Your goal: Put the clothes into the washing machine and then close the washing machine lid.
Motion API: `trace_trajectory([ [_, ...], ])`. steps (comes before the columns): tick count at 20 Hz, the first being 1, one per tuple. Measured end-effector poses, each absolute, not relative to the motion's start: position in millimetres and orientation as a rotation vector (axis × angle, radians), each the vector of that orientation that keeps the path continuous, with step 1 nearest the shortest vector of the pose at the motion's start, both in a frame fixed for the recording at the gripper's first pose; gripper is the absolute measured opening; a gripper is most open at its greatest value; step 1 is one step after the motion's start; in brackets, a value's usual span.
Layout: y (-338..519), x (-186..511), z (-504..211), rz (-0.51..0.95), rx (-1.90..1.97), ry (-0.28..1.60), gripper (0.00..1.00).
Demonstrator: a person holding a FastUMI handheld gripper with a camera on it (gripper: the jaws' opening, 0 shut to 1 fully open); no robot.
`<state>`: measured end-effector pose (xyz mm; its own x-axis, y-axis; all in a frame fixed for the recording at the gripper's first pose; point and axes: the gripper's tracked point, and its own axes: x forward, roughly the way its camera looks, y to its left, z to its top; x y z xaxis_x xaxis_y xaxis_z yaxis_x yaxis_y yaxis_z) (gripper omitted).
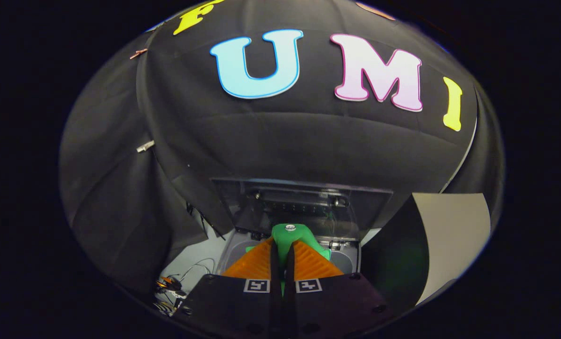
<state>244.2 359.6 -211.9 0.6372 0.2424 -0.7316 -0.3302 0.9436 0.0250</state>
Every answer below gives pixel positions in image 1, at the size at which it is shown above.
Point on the grey cabinet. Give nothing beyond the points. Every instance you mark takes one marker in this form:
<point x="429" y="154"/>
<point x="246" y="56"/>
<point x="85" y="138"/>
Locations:
<point x="450" y="235"/>

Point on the orange black plug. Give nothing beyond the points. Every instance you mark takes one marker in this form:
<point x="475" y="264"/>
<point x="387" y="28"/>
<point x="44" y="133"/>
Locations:
<point x="167" y="284"/>

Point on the copper clip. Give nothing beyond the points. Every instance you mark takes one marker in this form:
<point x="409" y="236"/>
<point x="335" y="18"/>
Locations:
<point x="139" y="53"/>

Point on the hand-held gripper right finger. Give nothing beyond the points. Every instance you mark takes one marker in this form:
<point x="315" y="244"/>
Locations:
<point x="288" y="301"/>

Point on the silver clip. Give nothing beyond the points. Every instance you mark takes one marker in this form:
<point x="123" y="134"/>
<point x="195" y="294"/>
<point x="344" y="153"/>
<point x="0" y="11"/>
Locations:
<point x="145" y="146"/>

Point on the green polo shirt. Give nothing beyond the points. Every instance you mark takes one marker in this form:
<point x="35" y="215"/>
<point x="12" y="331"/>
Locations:
<point x="287" y="238"/>

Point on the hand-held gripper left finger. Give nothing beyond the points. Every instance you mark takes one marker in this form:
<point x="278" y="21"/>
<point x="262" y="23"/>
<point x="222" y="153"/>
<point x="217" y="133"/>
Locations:
<point x="275" y="292"/>

